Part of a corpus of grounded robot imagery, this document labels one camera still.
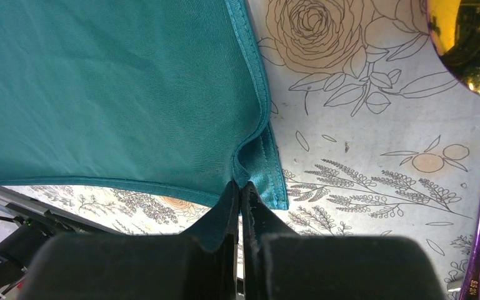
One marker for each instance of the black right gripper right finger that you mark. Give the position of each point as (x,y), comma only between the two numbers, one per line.
(281,264)

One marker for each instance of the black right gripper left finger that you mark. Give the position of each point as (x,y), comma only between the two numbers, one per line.
(198,263)

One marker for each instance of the teal cloth napkin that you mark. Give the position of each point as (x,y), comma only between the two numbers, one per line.
(162,97)

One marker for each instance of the floral patterned table mat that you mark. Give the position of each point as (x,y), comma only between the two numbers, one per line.
(374,136)

